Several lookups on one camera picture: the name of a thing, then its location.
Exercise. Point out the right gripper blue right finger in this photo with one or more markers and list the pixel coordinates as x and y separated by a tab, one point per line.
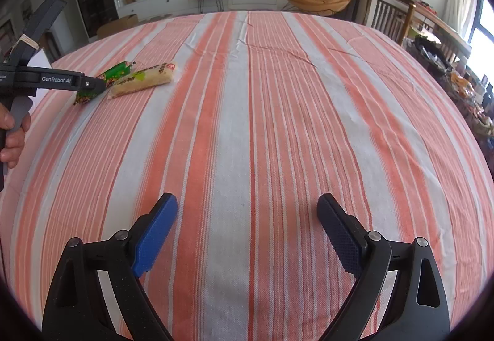
345	233

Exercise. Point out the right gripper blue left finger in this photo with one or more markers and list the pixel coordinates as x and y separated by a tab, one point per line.
150	231

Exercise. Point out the green sausage stick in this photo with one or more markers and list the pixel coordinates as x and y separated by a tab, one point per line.
109	77

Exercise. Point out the yellow rice cracker packet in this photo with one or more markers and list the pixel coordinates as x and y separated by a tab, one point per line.
150	77

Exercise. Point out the person's left hand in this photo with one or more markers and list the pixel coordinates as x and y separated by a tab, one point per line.
15	141

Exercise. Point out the white cardboard box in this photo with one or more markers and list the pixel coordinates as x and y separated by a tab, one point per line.
39	59

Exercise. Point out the red striped tablecloth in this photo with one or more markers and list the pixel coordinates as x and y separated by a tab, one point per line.
266	112

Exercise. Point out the white tv cabinet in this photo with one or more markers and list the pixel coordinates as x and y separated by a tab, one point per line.
147	9

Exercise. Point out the dark wooden chair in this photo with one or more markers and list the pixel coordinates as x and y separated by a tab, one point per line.
390	17

